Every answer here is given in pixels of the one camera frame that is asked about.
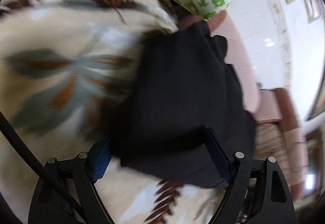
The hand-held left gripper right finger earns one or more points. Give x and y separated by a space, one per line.
217 160

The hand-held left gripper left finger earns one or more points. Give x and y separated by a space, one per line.
101 163

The black jacket with fur collar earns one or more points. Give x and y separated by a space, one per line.
182 92

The striped sofa cushion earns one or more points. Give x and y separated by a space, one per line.
270 142

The pink sofa armrest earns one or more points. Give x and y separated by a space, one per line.
281 112

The leaf print blanket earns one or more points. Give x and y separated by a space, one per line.
63 74

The pink padded headboard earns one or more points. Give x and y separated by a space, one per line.
238 61

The wall picture frame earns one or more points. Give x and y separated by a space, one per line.
310 0

